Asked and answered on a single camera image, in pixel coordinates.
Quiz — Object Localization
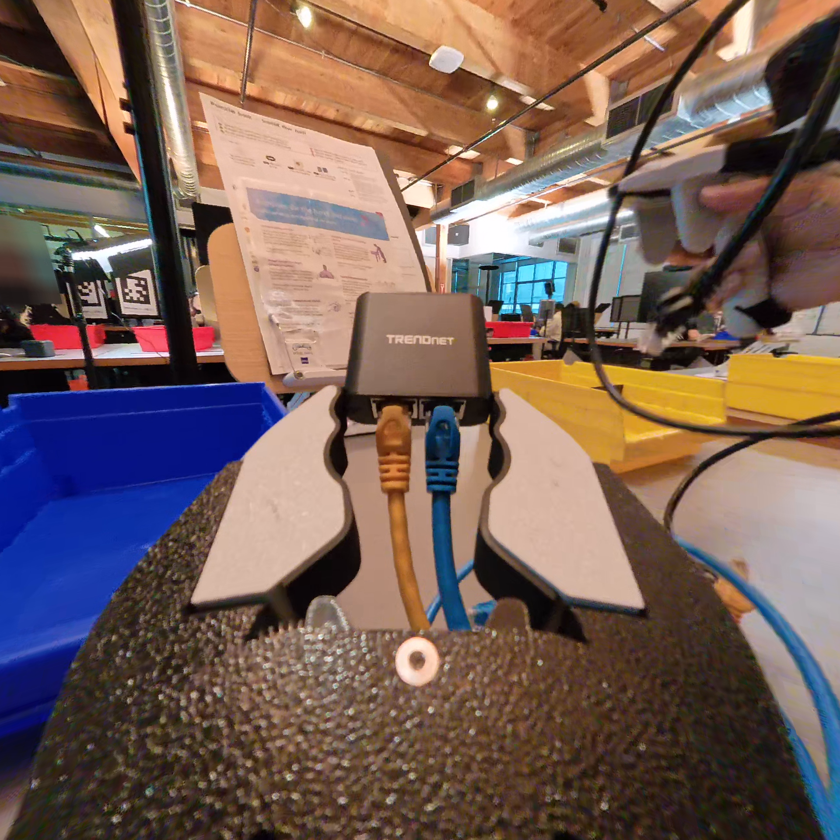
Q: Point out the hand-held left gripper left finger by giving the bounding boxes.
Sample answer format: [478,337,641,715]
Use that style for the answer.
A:
[189,386,362,614]

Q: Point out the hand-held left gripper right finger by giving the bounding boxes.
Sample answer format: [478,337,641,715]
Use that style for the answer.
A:
[472,388,648,616]

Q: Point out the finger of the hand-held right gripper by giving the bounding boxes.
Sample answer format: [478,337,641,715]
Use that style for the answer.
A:
[609,144,729,198]

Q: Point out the yellow plastic bin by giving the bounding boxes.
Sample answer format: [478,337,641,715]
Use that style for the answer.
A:
[725,353,840,421]
[489,360,728,473]

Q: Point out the blue network cable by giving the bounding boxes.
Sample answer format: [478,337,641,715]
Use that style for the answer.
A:
[423,406,840,840]

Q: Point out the yellow network cable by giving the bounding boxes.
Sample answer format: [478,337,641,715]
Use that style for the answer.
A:
[375,403,756,631]

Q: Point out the black network cable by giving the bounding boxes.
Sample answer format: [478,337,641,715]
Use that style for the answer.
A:
[587,0,840,526]

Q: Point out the black network adapter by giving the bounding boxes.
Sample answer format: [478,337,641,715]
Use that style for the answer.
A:
[344,292,493,426]

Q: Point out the light grey desk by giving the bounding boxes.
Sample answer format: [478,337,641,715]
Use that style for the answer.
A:
[282,387,840,788]

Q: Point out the person's right hand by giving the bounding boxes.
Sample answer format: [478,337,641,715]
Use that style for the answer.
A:
[699,163,840,311]

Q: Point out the white plastic board base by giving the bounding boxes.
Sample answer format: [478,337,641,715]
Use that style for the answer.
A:
[282,364,349,395]

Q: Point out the blue plastic bin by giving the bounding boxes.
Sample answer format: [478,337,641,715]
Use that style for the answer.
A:
[0,382,286,742]

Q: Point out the papers in plastic sleeve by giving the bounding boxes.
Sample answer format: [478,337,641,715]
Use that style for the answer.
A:
[206,151,434,395]

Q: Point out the laminated instruction sheet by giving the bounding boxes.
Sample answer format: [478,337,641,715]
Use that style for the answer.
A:
[199,92,431,375]

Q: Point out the black white marker board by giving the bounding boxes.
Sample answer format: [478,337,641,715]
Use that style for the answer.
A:
[62,259,109,319]
[108,246,161,319]

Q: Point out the black stand pole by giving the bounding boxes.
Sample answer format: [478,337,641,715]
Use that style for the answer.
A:
[112,0,201,385]

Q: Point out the silver ventilation duct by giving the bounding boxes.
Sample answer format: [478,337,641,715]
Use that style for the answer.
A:
[141,0,201,201]
[430,79,775,227]

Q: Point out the black camera tripod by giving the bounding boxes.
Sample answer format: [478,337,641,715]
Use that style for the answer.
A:
[52,246,99,388]

